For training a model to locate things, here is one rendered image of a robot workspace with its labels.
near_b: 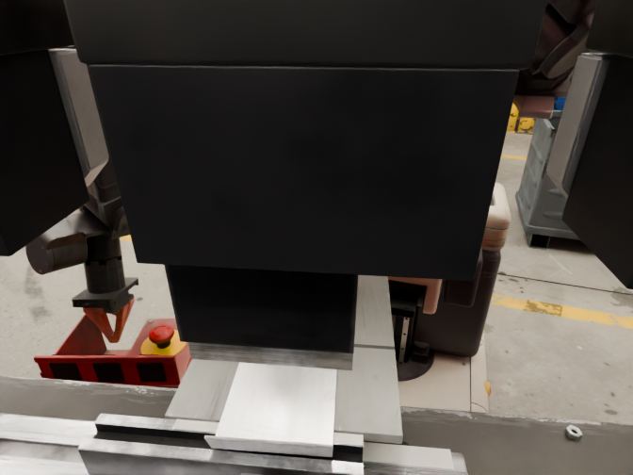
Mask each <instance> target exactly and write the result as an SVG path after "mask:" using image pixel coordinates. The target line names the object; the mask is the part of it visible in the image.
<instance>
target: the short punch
mask: <svg viewBox="0 0 633 475"><path fill-rule="evenodd" d="M164 266H165V271H166V275H167V280H168V284H169V289H170V297H171V302H172V307H173V311H174V316H175V320H176V325H177V330H178V335H179V338H180V342H188V347H189V351H190V356H191V359H201V360H213V361H226V362H239V363H253V364H266V365H279V366H292V367H305V368H318V369H343V370H352V363H353V353H354V337H355V320H356V304H357V286H358V275H355V274H337V273H319V272H302V271H284V270H249V269H231V268H213V267H195V266H177V265H164Z"/></svg>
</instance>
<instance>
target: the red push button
mask: <svg viewBox="0 0 633 475"><path fill-rule="evenodd" d="M173 335H174V330H173V328H172V327H171V326H169V325H160V326H157V327H155V328H153V330H152V331H151V332H150V333H149V339H150V340H151V341H152V342H153V343H155V344H156V345H157V348H159V349H165V348H167V347H169V345H170V340H171V339H172V337H173Z"/></svg>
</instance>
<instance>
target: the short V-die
mask: <svg viewBox="0 0 633 475"><path fill-rule="evenodd" d="M175 421H176V419H164V418H144V417H132V416H121V415H110V414H100V416H99V417H98V418H97V419H96V421H95V423H94V424H95V427H96V429H97V433H96V434H95V436H94V437H93V438H84V440H83V441H82V443H81V445H80V446H79V448H78V451H79V453H80V456H81V458H82V460H83V463H84V465H85V467H86V470H87V472H88V474H89V475H241V473H250V474H260V475H364V463H363V447H364V445H352V444H342V443H333V457H322V456H310V455H297V454H284V453H272V452H260V451H247V450H224V449H212V448H211V447H210V446H209V444H208V443H207V441H206V440H205V439H204V436H205V435H213V436H215V435H216V433H212V432H201V431H190V430H179V429H172V428H173V426H174V423H175Z"/></svg>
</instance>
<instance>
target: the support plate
mask: <svg viewBox="0 0 633 475"><path fill-rule="evenodd" d="M354 344H363V345H377V346H391V347H395V342H394V333H393V322H392V313H391V304H390V293H389V284H388V276H373V275H358V286H357V304H356V320H355V337H354ZM238 364H239V362H226V361H213V360H201V359H192V360H191V362H190V364H189V366H188V368H187V371H186V373H185V375H184V377H183V379H182V381H181V383H180V384H179V387H178V389H177V391H176V393H175V395H174V397H173V399H172V401H171V403H170V406H169V408H168V410H167V412H166V414H165V419H185V420H197V421H208V422H220V419H221V416H222V413H223V410H224V407H225V404H226V402H227V399H228V396H229V393H230V390H231V387H232V383H233V380H234V378H235V373H236V370H237V367H238ZM333 432H334V433H342V434H363V435H364V441H372V442H383V443H395V444H402V439H403V430H402V419H401V410H400V400H399V390H398V372H397V362H396V352H395V350H386V349H372V348H358V347H354V353H353V363H352V370H343V369H338V370H337V374H336V393H335V412H334V431H333Z"/></svg>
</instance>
